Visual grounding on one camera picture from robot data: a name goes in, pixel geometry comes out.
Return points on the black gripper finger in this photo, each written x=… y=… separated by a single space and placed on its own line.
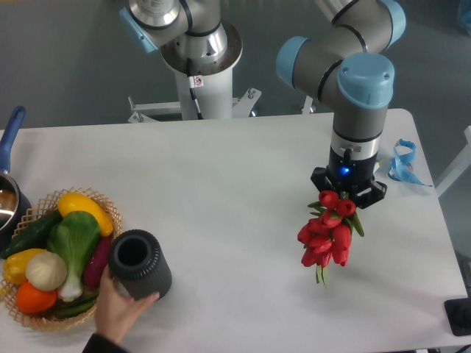
x=375 y=191
x=320 y=179

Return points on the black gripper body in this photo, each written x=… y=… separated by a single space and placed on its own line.
x=342 y=176

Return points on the red tulip bouquet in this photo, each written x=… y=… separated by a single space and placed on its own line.
x=327 y=236

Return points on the dark grey ribbed vase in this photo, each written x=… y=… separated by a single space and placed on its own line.
x=137 y=261

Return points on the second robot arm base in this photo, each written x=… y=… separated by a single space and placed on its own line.
x=191 y=35

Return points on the dark sleeve forearm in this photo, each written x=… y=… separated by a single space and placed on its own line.
x=100 y=344

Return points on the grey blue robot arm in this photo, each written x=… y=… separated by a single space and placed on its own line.
x=347 y=72

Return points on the person's hand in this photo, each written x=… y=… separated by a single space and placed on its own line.
x=115 y=315

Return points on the blue ribbon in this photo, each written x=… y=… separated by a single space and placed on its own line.
x=400 y=167

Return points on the black device at edge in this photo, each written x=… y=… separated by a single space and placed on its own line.
x=458 y=315

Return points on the purple sweet potato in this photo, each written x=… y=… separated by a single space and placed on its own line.
x=97 y=263

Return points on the green bok choy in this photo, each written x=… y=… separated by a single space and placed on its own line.
x=74 y=239

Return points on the green bean pods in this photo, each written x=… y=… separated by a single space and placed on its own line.
x=76 y=307

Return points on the cream steamed bun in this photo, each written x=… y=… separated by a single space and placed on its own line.
x=46 y=271

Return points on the dark green cucumber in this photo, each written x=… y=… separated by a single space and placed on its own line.
x=34 y=236

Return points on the woven bamboo basket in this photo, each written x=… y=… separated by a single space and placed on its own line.
x=45 y=321

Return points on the orange fruit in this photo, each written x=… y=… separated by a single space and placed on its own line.
x=31 y=300

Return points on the yellow bell pepper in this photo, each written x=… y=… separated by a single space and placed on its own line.
x=15 y=265

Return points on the white frame at right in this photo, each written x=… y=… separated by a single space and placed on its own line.
x=455 y=169

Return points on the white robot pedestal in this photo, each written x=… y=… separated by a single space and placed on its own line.
x=200 y=97

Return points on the blue handled saucepan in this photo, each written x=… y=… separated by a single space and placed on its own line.
x=13 y=202

